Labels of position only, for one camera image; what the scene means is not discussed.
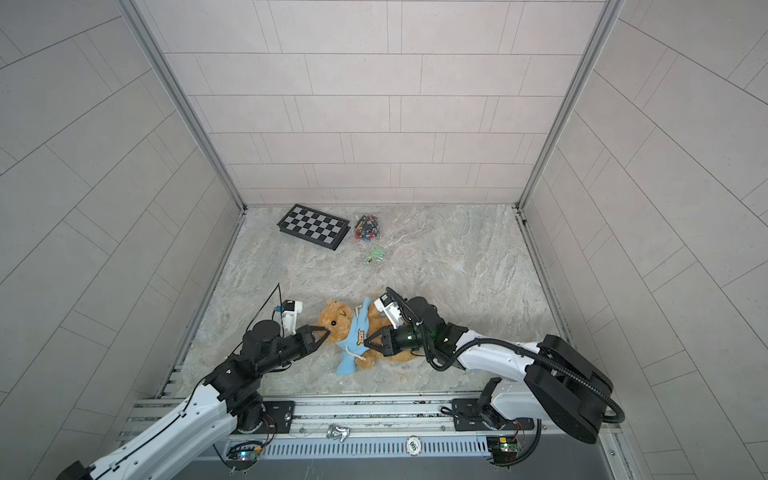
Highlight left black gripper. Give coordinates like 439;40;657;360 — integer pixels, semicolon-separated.
255;326;333;377

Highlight light blue bear hoodie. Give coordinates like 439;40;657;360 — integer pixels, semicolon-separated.
336;297;372;375

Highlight brown teddy bear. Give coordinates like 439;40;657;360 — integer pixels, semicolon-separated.
317;298;416;375

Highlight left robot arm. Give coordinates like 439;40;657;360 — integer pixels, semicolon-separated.
58;320;330;479

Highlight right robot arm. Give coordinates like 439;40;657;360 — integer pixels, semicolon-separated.
358;289;626;444

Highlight silver metal clip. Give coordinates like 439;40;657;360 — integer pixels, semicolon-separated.
326;424;351;443

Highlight small green pieces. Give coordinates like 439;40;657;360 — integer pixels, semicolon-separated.
365;245;386;264

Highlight black white chessboard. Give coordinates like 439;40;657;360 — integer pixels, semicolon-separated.
277;204;350;251

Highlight bag of colourful pieces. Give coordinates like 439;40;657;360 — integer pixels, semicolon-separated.
354;214;380;242

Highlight left circuit board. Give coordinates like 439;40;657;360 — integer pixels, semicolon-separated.
227;440;265;463

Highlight circuit board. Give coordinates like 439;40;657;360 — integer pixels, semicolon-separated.
486;436;520;465
227;440;265;463

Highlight right circuit board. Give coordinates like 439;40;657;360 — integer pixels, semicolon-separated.
486;436;520;465

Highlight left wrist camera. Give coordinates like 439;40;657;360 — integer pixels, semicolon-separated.
278;299;303;337

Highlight left camera black cable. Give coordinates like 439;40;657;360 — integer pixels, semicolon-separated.
179;283;286;409

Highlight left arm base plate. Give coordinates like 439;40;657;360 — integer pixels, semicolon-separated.
237;401;296;435

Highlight aluminium mounting rail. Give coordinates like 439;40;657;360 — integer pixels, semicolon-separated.
116;392;622;442

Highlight black corrugated cable conduit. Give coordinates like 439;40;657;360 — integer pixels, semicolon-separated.
383;286;626;424

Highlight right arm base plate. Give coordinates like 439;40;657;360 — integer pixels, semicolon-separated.
448;398;536;432

